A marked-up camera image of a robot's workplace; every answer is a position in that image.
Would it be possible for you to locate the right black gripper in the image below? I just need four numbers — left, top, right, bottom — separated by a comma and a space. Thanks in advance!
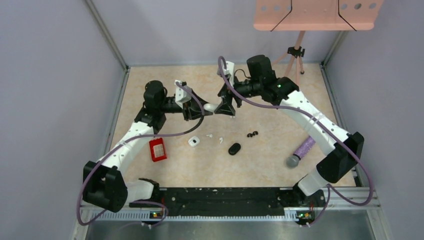
214, 74, 263, 116

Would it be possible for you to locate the white oval charging case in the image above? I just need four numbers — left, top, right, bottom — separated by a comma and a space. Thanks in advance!
203, 103, 219, 113

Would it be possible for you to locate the black oval earbud case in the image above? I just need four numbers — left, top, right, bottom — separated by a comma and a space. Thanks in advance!
228, 142, 241, 156

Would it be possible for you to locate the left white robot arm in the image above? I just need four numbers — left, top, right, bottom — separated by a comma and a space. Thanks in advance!
81, 80, 213, 213

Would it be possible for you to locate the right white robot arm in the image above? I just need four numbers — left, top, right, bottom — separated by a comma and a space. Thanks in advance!
217, 54, 364, 206

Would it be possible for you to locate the small white square earbud case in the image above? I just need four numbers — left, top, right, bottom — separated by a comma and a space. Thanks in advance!
187, 136, 200, 148

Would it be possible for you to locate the black clip earbuds pair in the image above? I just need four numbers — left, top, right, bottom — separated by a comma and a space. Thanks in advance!
246, 131, 259, 138

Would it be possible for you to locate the red plastic box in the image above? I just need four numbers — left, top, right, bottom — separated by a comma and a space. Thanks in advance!
149, 137, 167, 162

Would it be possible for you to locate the purple handheld microphone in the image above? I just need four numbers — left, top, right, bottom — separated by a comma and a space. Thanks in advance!
285, 136, 316, 169

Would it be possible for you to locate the pink music stand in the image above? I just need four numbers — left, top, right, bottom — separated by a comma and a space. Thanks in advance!
253, 0, 385, 75

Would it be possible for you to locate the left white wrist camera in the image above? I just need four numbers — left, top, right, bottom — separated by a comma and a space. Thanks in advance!
174, 79, 192, 109

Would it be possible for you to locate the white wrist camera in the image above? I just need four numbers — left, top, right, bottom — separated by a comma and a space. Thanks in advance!
222, 61, 235, 86
174, 79, 192, 109

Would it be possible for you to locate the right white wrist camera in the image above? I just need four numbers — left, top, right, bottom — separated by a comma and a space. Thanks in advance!
222, 61, 235, 86

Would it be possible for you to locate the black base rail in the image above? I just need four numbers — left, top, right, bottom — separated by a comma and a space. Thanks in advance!
129, 187, 327, 218

